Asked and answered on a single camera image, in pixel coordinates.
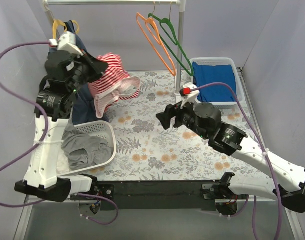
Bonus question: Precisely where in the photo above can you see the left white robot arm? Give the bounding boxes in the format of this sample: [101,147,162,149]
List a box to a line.
[14,50,109,203]

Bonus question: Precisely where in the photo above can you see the white basket right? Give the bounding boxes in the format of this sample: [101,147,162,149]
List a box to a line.
[190,57,245,109]

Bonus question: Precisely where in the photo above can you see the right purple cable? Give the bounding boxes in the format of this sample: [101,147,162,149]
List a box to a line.
[196,81,285,240]

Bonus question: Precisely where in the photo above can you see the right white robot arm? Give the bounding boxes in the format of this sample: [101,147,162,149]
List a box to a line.
[156,103,305,213]

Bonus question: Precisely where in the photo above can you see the red white striped tank top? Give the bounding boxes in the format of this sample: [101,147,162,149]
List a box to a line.
[88,53,141,119]

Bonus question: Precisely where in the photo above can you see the yellow hanger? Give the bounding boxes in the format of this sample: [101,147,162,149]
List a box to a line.
[52,19,80,39]

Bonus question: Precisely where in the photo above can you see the grey garment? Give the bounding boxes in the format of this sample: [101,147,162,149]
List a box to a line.
[61,123,113,171]

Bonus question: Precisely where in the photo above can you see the green hanger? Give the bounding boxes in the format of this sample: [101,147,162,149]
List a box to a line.
[148,13,195,77]

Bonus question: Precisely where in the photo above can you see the white laundry basket left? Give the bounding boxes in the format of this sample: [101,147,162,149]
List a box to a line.
[56,121,117,176]

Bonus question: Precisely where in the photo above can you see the white clothes rack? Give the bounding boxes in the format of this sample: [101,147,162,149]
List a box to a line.
[42,0,186,96]

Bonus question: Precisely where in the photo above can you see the floral table mat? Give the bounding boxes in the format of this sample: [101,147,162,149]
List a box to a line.
[90,71,265,181]

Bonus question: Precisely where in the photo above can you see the orange hanger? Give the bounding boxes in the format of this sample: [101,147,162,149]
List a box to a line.
[136,12,177,77]

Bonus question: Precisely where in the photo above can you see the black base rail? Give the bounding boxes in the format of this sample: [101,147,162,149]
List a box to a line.
[91,180,236,211]

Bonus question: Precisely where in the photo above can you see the blue folded cloth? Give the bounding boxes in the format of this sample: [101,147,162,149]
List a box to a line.
[192,62,237,103]

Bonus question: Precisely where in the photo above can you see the purple cable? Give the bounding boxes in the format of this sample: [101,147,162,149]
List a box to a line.
[0,41,120,226]
[196,81,285,240]

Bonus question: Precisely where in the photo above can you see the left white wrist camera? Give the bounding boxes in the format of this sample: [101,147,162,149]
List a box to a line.
[48,31,85,56]

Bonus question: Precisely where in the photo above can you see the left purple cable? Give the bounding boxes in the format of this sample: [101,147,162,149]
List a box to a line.
[0,41,120,226]

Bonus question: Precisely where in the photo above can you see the navy blue tank top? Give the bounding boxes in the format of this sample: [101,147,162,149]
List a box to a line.
[48,20,110,126]

